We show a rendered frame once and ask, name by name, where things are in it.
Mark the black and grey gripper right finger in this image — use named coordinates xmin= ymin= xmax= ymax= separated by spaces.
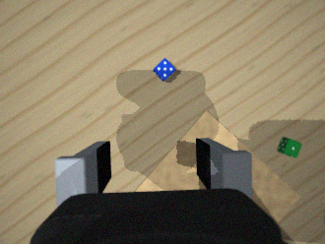
xmin=196 ymin=138 xmax=252 ymax=200

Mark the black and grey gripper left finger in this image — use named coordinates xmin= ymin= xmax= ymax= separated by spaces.
xmin=54 ymin=141 xmax=111 ymax=208

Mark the green die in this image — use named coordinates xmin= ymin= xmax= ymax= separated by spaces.
xmin=277 ymin=138 xmax=301 ymax=157

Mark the blue die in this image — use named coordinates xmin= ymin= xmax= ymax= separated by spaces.
xmin=153 ymin=58 xmax=175 ymax=82

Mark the tan mat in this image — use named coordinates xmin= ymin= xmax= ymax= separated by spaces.
xmin=134 ymin=110 xmax=299 ymax=223

